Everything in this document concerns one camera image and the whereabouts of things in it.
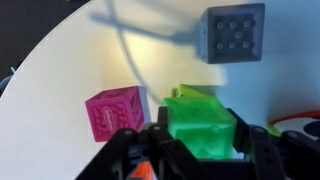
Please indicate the orange block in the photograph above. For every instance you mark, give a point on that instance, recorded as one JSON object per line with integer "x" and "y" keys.
{"x": 143, "y": 171}

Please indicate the grey office chair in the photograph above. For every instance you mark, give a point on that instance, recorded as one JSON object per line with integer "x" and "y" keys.
{"x": 6, "y": 80}

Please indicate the grey block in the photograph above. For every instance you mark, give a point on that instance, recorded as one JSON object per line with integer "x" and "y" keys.
{"x": 231, "y": 34}

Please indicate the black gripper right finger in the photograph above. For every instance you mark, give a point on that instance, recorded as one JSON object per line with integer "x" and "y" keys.
{"x": 289, "y": 156}

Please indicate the magenta block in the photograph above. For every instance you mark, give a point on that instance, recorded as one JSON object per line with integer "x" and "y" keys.
{"x": 114, "y": 109}

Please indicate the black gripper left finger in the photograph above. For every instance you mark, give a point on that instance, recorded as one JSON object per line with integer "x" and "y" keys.
{"x": 169, "y": 157}

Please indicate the bright green block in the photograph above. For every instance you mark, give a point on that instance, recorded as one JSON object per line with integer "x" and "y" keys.
{"x": 203, "y": 124}

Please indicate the yellow-green block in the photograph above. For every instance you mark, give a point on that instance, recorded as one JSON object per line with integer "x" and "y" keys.
{"x": 184, "y": 90}

